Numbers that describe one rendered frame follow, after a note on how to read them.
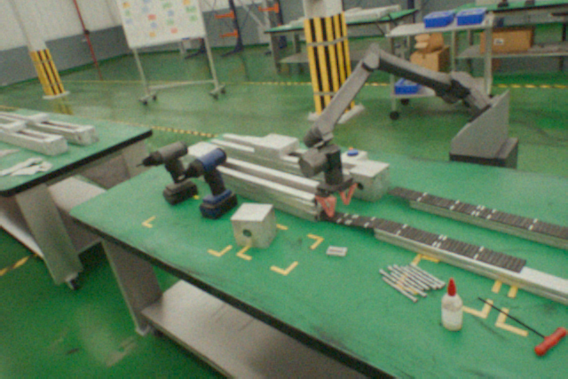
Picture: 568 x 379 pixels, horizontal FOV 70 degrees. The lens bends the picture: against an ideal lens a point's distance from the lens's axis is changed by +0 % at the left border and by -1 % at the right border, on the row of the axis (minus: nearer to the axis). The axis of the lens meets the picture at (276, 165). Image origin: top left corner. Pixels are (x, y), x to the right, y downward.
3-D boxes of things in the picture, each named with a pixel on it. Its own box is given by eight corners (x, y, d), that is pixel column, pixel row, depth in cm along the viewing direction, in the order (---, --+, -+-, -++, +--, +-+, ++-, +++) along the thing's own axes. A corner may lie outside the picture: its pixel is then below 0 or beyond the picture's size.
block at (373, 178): (395, 186, 140) (393, 161, 136) (374, 202, 132) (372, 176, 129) (372, 181, 146) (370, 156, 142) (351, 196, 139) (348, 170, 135)
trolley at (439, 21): (493, 101, 422) (497, -2, 382) (490, 120, 380) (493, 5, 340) (393, 104, 473) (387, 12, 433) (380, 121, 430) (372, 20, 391)
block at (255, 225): (280, 226, 129) (275, 200, 125) (267, 248, 120) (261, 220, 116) (252, 225, 133) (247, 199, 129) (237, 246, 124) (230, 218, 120)
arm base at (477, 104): (501, 96, 149) (477, 115, 159) (485, 81, 151) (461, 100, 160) (492, 106, 144) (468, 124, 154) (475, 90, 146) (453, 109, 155)
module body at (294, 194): (335, 208, 133) (331, 185, 130) (314, 223, 127) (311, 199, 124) (199, 164, 190) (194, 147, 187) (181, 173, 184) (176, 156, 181)
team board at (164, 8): (139, 106, 705) (100, -15, 628) (156, 98, 747) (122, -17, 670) (215, 100, 647) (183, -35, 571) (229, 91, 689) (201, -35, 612)
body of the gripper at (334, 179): (315, 191, 121) (311, 169, 118) (336, 177, 127) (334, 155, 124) (333, 196, 116) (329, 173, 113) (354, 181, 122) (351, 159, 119)
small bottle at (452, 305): (453, 314, 86) (453, 270, 81) (466, 327, 82) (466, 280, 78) (437, 321, 85) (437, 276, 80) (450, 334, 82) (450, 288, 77)
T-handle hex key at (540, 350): (568, 335, 76) (569, 328, 76) (541, 359, 73) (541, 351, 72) (490, 291, 90) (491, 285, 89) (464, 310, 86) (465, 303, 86)
